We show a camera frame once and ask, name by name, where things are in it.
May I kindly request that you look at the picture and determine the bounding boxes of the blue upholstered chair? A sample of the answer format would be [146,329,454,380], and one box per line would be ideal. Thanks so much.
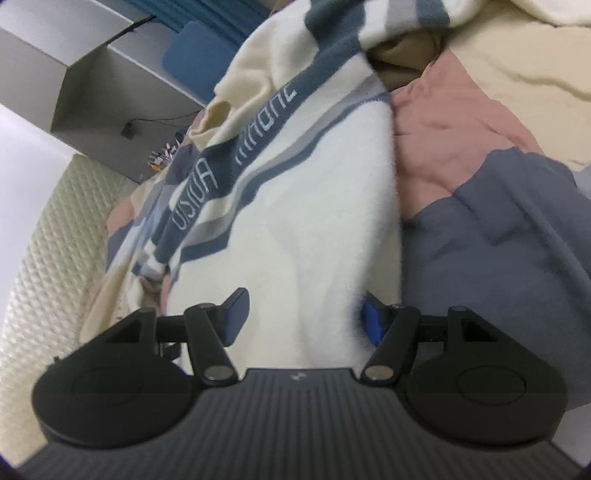
[162,20,238,103]

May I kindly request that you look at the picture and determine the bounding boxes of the blue curtain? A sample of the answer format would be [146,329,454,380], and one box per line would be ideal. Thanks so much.
[127,0,270,46]

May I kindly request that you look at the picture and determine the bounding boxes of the black wall charger with cable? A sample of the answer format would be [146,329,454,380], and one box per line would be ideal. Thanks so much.
[120,111,197,139]

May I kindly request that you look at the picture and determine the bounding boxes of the small items on nightstand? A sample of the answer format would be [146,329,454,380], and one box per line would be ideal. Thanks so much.
[148,130,185,172]

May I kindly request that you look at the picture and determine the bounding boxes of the colourful patchwork quilt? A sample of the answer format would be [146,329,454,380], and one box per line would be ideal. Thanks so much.
[78,0,591,416]

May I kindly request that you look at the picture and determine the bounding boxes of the beige quilted headboard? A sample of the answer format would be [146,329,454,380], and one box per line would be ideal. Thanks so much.
[1,155,136,466]

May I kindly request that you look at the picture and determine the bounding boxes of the white blue striped fleece sweater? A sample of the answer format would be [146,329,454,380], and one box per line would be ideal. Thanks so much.
[78,0,452,370]

